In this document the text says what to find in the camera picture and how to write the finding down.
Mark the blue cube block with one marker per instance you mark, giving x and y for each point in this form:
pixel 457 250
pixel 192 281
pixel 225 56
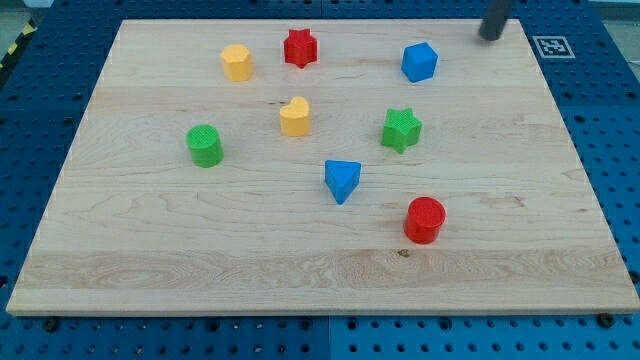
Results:
pixel 419 62

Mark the light wooden board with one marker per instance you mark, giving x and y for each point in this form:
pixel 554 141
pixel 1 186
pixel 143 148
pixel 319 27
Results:
pixel 134 228

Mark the blue triangle block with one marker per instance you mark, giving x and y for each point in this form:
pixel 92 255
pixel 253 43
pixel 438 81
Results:
pixel 341 178

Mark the yellow heart block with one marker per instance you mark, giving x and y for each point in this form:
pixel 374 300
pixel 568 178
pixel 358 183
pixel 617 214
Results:
pixel 295 117

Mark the green star block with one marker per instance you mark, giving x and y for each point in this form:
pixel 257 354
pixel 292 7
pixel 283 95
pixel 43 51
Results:
pixel 401 129

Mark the red cylinder block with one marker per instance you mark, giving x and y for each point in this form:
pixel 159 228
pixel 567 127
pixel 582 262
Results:
pixel 424 218

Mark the green cylinder block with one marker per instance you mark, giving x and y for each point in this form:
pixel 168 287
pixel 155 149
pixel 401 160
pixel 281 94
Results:
pixel 205 145

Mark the red star block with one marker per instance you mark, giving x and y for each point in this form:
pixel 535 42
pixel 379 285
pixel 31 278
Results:
pixel 300 48

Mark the yellow hexagon block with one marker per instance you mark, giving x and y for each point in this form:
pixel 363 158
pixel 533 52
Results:
pixel 237 63

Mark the white fiducial marker tag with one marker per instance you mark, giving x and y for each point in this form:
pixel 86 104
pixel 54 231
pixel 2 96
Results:
pixel 553 47

